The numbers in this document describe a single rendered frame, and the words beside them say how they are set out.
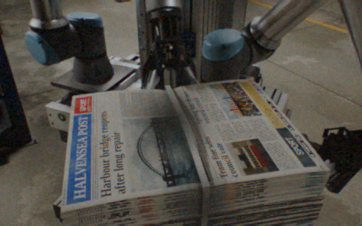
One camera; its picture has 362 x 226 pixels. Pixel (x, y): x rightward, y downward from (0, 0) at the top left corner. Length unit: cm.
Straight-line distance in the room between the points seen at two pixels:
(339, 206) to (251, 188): 157
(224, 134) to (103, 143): 19
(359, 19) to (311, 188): 36
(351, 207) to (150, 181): 168
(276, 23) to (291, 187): 58
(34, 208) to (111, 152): 149
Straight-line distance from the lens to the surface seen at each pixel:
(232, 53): 96
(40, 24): 110
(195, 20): 116
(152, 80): 70
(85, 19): 117
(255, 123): 58
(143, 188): 45
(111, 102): 63
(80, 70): 124
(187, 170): 48
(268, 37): 103
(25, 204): 202
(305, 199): 55
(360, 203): 210
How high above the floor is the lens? 138
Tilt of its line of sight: 33 degrees down
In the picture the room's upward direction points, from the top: straight up
